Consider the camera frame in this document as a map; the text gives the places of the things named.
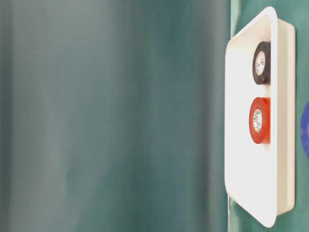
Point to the orange tape roll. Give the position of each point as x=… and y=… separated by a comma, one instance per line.
x=259, y=120

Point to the black tape roll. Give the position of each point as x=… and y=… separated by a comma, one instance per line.
x=262, y=63

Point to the white plastic case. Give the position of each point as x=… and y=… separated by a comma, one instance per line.
x=261, y=178

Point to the blue tape roll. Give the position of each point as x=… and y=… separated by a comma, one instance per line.
x=304, y=128

